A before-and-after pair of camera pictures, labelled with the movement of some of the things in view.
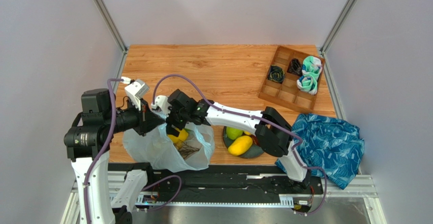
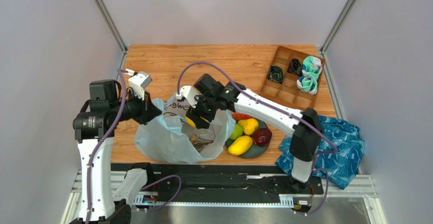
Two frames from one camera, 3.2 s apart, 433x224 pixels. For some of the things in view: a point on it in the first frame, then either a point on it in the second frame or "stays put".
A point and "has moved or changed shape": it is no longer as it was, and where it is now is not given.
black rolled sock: x=295 y=67 stays put
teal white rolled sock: x=311 y=65 stays put
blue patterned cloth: x=331 y=148 stays put
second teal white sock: x=307 y=83 stays put
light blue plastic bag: x=154 y=149 has moved or changed shape
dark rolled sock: x=277 y=74 stays put
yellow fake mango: x=240 y=146 stays put
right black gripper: x=173 y=128 -> x=197 y=116
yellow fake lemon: x=177 y=141 has moved or changed shape
